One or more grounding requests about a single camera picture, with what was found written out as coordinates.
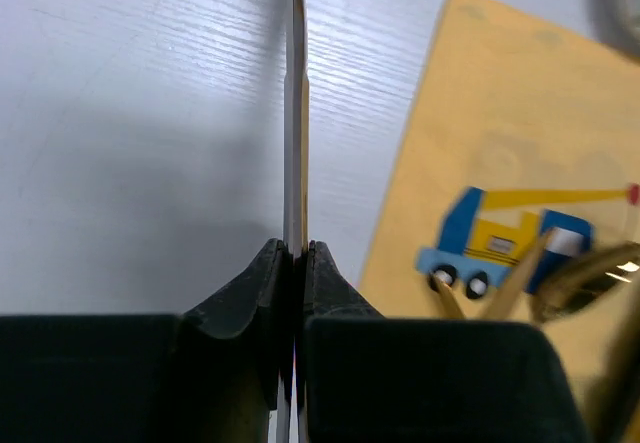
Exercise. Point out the yellow vehicle print placemat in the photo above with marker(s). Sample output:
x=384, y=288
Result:
x=518, y=126

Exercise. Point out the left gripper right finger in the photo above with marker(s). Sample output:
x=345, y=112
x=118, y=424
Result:
x=364, y=377

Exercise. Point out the square black brown plate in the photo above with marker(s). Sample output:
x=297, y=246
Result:
x=607, y=22

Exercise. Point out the gold spoon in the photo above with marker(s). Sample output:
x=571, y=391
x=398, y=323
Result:
x=583, y=280

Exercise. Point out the metal serving tongs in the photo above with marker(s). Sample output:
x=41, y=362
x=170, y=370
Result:
x=295, y=211

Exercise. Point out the gold fork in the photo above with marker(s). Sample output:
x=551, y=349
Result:
x=507, y=295

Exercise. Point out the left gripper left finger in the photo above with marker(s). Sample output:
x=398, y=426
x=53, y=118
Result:
x=208, y=375

